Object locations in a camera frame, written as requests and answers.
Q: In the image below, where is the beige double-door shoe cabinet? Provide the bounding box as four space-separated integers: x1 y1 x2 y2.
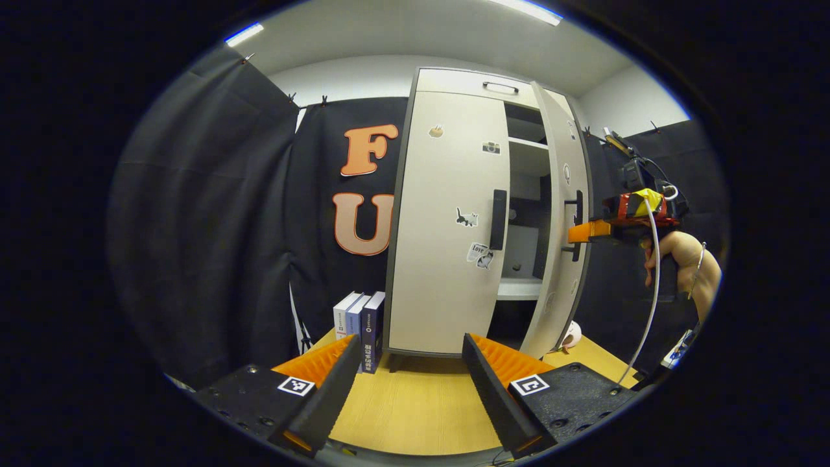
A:
383 67 592 359

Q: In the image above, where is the beige cabinet door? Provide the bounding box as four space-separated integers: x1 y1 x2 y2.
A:
519 81 592 359
388 91 511 356

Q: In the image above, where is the dark blue book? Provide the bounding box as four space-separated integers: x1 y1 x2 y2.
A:
360 291 386 374

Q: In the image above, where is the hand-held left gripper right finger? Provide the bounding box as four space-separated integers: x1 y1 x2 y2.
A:
462 333 639 458

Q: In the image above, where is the long ceiling light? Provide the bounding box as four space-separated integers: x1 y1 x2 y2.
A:
490 0 562 27

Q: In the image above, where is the small white blue box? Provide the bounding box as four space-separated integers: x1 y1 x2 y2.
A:
661 329 696 369

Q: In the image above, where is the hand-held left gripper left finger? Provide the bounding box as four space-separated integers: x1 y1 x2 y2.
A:
188 334 362 455

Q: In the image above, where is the light blue book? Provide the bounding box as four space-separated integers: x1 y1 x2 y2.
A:
346 294 374 338

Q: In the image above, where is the black backdrop cloth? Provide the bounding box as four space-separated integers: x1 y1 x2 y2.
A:
107 49 727 390

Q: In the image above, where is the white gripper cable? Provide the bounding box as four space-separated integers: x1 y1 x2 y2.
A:
616 198 662 387

